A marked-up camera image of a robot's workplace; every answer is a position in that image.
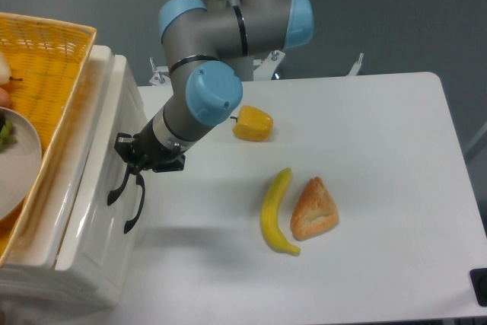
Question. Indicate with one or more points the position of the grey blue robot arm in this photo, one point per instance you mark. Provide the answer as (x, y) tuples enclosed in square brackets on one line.
[(198, 43)]

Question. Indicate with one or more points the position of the pink toy sausage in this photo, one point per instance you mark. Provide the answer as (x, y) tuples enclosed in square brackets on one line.
[(5, 99)]

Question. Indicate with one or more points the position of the yellow woven basket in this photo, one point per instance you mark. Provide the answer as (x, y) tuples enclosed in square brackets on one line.
[(49, 55)]

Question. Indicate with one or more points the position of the grey plate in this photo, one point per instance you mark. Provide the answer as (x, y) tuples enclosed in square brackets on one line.
[(21, 156)]

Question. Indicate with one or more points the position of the white drawer cabinet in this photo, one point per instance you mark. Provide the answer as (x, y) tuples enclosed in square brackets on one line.
[(30, 269)]

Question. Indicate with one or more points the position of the black object at table edge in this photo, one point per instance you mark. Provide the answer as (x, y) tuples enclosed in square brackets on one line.
[(478, 279)]

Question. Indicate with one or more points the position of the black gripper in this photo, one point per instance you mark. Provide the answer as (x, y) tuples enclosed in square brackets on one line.
[(144, 151)]

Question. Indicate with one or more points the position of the toy croissant bread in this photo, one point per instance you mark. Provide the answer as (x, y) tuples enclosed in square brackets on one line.
[(315, 212)]

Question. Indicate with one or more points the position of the yellow toy banana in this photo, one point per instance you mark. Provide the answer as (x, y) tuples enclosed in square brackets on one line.
[(269, 215)]

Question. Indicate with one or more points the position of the yellow toy bell pepper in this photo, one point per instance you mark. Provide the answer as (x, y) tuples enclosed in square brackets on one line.
[(252, 124)]

